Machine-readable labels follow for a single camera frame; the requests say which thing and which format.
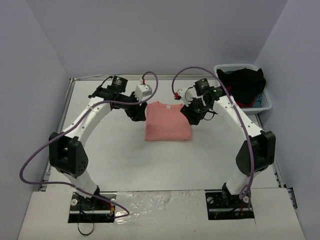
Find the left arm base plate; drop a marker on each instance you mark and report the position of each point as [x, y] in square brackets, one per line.
[90, 210]

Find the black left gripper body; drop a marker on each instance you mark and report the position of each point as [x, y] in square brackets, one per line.
[136, 112]

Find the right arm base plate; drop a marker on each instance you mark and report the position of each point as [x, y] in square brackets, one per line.
[220, 209]

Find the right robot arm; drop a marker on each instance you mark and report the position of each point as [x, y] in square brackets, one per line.
[257, 151]

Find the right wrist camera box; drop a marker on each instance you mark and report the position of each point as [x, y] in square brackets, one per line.
[185, 95]

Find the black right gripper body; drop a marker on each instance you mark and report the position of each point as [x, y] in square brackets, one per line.
[191, 114]

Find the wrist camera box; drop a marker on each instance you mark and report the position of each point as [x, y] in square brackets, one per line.
[142, 90]
[185, 95]

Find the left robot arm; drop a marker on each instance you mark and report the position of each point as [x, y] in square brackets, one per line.
[67, 153]

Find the white plastic basket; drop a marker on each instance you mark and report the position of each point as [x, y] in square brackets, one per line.
[262, 102]

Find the black and red clothes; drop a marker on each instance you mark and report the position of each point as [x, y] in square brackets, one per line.
[245, 85]

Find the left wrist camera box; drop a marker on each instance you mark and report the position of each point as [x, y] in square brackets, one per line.
[142, 90]

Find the pink t shirt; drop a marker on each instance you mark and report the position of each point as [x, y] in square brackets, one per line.
[165, 122]

